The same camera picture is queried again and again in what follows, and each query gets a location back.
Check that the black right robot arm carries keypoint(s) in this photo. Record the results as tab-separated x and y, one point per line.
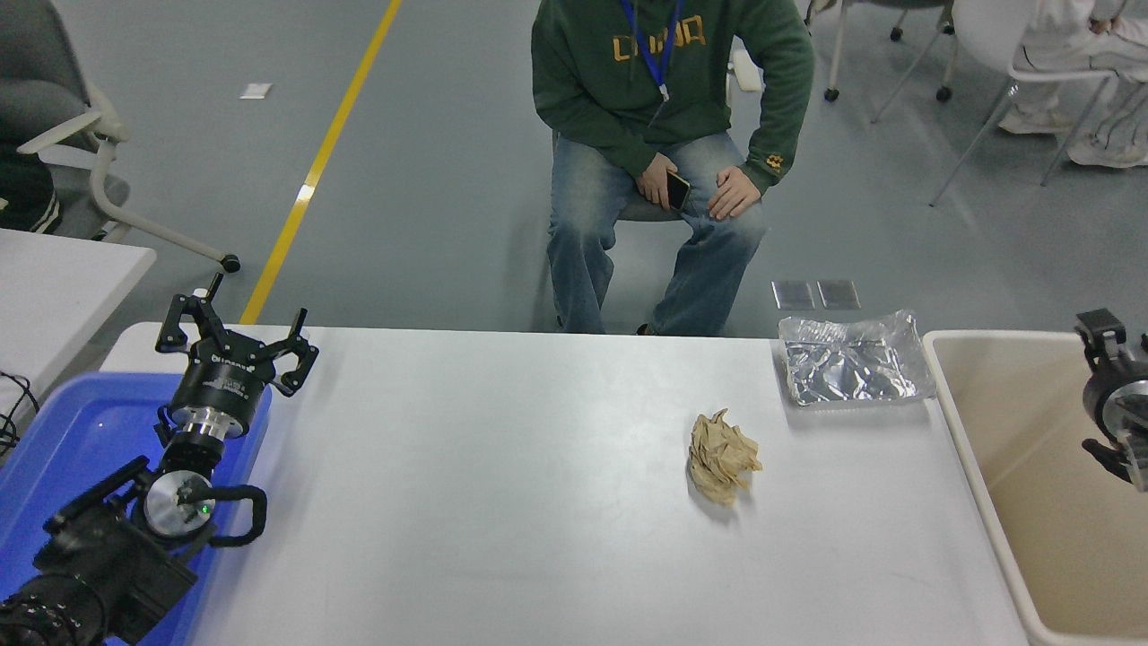
1134	413

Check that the large pale plastic bin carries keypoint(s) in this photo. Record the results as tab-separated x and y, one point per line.
1031	431

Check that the white side table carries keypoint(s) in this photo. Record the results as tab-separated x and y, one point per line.
54	287

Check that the grey office chair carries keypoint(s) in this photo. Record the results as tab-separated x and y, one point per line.
36	54

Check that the silver foil tray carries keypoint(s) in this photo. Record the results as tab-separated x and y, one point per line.
843	368

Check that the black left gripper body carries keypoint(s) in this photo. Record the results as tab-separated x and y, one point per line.
224	381

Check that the person's right hand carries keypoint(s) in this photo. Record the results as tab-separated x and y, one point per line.
653	184

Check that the chair with black castors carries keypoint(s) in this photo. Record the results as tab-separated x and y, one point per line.
831	94

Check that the black smartphone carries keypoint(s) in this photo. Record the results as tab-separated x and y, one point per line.
679	191

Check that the white plastic chair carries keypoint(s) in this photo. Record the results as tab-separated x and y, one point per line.
982	36

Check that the metal floor plate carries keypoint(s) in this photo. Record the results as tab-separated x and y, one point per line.
793	295
839	294

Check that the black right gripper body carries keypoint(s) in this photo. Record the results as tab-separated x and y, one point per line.
1094	395

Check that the tan paper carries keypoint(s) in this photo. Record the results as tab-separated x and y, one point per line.
722	458

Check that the person's left hand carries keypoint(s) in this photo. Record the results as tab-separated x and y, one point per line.
735	193

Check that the blue plastic tray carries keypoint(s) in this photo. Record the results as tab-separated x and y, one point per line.
81	431

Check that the person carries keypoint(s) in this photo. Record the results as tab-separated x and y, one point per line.
1058	27
592	81
22	188

